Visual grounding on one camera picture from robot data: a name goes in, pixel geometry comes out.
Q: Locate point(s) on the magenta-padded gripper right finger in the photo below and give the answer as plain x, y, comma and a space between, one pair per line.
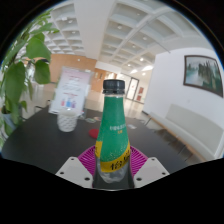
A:
138, 161

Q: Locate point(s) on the green drink bottle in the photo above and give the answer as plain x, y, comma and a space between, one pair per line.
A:
112, 133

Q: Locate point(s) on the long white bench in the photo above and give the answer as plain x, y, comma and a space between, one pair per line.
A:
186, 133

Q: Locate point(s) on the clear acrylic sign stand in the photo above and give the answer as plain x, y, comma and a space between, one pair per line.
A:
70, 90

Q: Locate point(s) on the green potted plant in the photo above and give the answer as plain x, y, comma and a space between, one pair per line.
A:
20, 76

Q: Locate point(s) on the group of ceiling lights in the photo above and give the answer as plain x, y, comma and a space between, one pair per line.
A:
119, 27

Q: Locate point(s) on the white lattice cup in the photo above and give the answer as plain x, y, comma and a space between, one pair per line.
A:
66, 121

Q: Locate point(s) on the framed landscape picture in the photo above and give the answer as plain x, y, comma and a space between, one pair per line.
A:
201, 73

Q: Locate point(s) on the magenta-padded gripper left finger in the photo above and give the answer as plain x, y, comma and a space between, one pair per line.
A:
85, 163

